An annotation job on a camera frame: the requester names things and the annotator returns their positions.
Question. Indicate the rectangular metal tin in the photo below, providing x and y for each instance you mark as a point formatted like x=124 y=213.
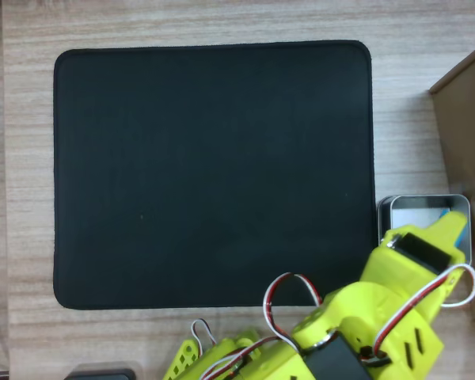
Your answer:
x=415 y=213

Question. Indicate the brown cardboard box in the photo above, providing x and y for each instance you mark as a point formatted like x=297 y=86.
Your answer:
x=467 y=138

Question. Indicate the black mouse mat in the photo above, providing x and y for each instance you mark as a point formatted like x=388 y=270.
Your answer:
x=202 y=166

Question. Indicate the black rectangular device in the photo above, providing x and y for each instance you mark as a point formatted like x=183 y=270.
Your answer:
x=99 y=375

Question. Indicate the lime green robot arm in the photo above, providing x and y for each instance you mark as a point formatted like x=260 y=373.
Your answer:
x=340 y=312

